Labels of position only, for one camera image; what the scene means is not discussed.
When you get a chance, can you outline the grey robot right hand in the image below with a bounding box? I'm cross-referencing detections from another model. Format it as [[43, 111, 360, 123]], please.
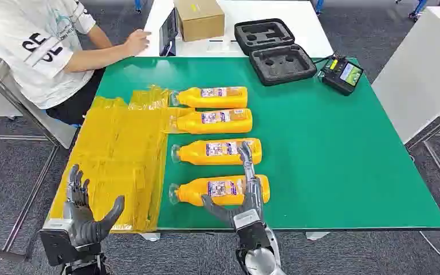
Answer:
[[201, 141, 265, 225]]

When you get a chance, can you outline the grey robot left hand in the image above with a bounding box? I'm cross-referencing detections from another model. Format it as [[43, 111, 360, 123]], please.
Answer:
[[63, 164, 125, 249]]

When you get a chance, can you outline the orange drink bottle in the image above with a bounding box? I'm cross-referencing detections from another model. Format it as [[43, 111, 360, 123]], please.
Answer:
[[170, 138, 263, 166], [168, 174, 271, 207], [170, 86, 249, 109], [168, 108, 254, 135]]

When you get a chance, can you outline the yellow plastic sheet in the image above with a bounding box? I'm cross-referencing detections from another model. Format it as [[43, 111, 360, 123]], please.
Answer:
[[48, 85, 196, 233]]

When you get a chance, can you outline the green table mat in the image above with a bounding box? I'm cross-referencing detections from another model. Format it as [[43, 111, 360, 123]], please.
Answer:
[[95, 57, 440, 231]]

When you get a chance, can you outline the black foam-lined case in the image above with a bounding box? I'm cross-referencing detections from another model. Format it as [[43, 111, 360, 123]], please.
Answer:
[[234, 18, 318, 87]]

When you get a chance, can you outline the black remote controller with screen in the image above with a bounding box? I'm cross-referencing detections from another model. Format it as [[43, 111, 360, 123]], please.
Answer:
[[320, 56, 365, 96]]

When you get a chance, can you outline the person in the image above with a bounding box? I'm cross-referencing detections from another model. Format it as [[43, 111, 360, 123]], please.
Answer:
[[0, 0, 152, 126]]

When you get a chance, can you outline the dark tablet screen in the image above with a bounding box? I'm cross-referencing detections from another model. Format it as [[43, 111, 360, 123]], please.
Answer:
[[158, 7, 179, 57]]

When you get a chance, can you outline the brown cardboard box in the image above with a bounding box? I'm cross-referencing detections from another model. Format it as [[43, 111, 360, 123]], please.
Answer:
[[174, 0, 226, 42]]

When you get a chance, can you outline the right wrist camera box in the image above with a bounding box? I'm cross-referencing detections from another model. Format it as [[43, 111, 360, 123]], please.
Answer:
[[232, 210, 272, 252]]

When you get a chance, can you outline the black controller cable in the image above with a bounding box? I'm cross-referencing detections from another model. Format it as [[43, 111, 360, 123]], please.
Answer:
[[313, 53, 336, 65]]

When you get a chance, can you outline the white table with metal frame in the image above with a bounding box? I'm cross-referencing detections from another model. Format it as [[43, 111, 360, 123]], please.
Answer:
[[371, 5, 440, 210]]

